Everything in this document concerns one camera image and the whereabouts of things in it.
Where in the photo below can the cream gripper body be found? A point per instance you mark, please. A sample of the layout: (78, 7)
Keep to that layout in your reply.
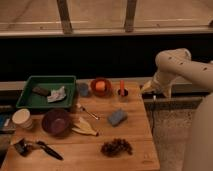
(158, 85)

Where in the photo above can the grey towel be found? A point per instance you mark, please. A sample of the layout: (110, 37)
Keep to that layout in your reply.
(57, 95)

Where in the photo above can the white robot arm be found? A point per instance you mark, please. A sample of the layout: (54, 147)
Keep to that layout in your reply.
(170, 64)

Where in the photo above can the green plastic tray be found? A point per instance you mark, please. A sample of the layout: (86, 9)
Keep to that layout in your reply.
(31, 100)

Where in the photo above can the red bowl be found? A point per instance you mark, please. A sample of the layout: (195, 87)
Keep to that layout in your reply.
(104, 93)

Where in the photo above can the blue sponge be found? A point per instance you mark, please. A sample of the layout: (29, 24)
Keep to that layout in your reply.
(117, 117)

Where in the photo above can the orange fruit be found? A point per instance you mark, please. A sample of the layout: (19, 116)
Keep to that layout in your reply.
(100, 86)

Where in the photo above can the small blue cup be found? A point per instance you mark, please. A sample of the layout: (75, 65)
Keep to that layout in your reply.
(83, 89)

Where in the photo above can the purple bowl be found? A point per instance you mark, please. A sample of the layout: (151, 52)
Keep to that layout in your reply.
(55, 121)

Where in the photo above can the dark brown block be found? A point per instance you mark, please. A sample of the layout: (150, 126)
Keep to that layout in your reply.
(41, 91)

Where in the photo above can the white paper cup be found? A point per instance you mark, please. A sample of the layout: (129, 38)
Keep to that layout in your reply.
(23, 119)

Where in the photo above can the black binder clip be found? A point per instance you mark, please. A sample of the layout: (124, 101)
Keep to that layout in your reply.
(22, 147)

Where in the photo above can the blue object at edge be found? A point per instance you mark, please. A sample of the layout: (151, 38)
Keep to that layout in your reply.
(5, 119)

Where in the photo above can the black handled tool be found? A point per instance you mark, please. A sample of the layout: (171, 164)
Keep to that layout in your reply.
(49, 150)

